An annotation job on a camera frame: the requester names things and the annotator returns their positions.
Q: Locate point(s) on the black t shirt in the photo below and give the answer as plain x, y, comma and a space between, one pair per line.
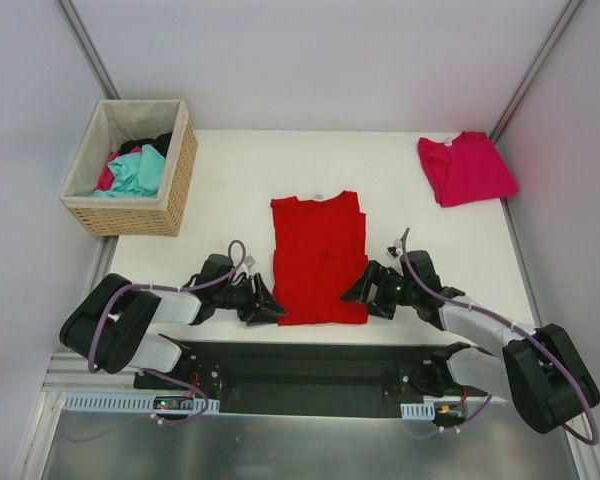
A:
160, 143

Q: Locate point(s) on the right white cable duct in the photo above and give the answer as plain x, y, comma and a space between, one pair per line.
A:
424, 411

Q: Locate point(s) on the magenta t shirt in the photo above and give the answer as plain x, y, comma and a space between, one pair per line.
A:
465, 169

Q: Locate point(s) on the red t shirt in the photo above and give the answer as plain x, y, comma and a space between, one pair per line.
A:
320, 252

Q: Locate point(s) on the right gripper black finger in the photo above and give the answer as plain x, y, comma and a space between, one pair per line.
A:
382, 308
361, 289

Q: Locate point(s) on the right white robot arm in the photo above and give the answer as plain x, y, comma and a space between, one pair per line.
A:
538, 370

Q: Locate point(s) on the left white cable duct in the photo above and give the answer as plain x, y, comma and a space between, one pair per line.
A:
138, 403

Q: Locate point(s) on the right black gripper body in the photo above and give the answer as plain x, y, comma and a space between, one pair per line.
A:
383, 292

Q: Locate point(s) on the pink t shirt in basket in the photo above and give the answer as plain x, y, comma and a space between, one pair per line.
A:
111, 176

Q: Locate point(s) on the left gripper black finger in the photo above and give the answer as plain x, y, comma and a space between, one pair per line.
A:
266, 304
259, 318

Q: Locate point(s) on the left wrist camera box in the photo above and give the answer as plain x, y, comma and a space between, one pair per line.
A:
249, 262

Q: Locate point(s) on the wicker basket with cloth liner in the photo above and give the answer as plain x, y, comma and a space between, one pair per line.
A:
113, 123

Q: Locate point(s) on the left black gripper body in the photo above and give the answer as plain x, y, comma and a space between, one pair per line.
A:
250, 301

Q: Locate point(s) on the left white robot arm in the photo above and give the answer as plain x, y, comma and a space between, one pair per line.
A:
110, 327

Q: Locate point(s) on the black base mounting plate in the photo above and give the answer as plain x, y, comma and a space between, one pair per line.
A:
360, 381

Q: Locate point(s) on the teal t shirt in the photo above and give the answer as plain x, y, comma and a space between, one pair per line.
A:
143, 173

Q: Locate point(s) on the white cable duct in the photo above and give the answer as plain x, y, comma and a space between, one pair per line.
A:
138, 403
424, 411

